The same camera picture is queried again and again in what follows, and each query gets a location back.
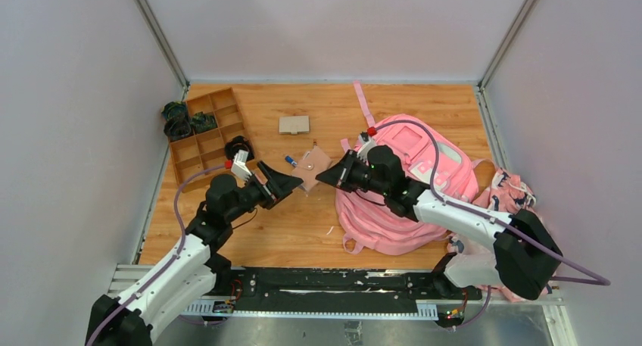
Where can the wooden divided organizer tray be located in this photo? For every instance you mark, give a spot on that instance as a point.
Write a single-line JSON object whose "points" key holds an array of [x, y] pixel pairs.
{"points": [[207, 133]]}

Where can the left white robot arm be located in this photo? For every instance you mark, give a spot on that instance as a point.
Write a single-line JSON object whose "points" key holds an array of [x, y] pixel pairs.
{"points": [[193, 266]]}

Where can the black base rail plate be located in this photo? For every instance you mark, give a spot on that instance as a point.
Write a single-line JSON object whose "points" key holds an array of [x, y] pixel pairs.
{"points": [[335, 291]]}

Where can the beige wallet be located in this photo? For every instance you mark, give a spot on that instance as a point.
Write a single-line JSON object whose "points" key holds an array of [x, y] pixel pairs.
{"points": [[294, 125]]}

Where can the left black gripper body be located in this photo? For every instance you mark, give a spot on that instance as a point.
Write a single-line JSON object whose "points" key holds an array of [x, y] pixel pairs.
{"points": [[265, 191]]}

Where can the pink student backpack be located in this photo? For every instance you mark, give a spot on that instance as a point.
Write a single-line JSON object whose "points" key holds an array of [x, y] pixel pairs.
{"points": [[425, 155]]}

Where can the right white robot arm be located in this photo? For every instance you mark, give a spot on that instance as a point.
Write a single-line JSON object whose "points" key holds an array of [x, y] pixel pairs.
{"points": [[522, 255]]}

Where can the white blue marker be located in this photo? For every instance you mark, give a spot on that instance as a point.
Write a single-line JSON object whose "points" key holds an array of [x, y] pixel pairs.
{"points": [[290, 160]]}

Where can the pink patterned cloth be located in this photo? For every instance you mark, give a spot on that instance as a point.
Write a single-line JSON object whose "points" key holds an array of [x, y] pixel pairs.
{"points": [[506, 193]]}

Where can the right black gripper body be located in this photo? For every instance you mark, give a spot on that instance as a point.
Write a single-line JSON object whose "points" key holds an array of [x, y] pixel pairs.
{"points": [[363, 179]]}

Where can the pink brown wallet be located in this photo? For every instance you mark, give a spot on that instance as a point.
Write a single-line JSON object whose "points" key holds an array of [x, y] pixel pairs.
{"points": [[311, 164]]}

